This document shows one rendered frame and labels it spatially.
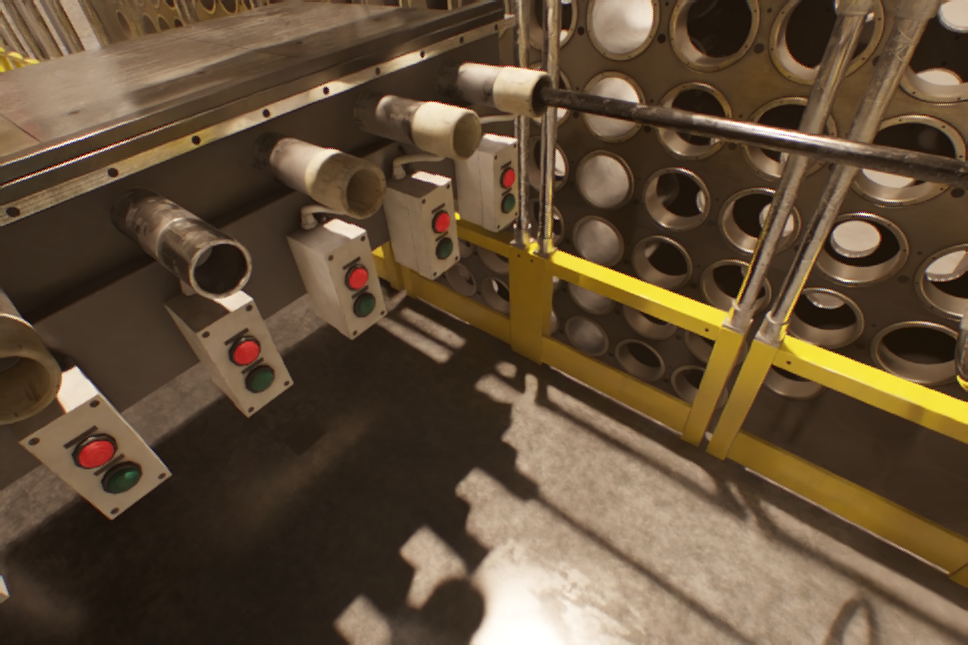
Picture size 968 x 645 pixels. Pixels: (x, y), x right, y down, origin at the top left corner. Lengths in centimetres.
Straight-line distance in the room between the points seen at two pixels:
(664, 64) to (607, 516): 137
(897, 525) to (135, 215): 139
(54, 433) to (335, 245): 35
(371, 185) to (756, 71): 138
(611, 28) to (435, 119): 143
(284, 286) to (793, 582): 113
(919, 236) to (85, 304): 189
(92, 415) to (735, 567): 115
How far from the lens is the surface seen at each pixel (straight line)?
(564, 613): 116
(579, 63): 198
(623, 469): 131
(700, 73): 181
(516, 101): 78
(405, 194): 75
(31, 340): 49
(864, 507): 135
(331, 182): 55
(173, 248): 51
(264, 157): 67
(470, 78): 84
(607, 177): 228
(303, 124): 73
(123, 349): 68
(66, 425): 60
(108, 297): 65
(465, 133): 70
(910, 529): 136
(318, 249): 66
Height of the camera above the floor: 110
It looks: 41 degrees down
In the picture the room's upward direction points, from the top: 6 degrees counter-clockwise
